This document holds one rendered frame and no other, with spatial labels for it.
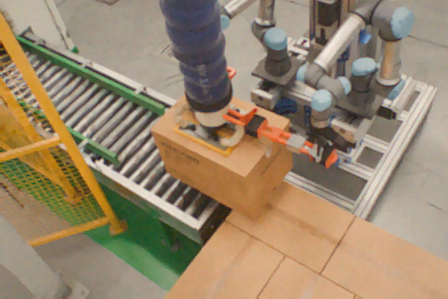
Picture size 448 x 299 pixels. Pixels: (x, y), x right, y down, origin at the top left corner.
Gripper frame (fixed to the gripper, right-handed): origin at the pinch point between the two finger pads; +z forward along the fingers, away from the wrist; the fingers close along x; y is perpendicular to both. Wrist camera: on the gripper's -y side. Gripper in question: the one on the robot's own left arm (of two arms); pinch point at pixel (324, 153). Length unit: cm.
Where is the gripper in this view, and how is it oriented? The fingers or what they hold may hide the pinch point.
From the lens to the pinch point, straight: 222.5
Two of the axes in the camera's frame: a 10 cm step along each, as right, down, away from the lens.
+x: -5.6, 6.8, -4.7
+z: 1.3, 6.4, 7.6
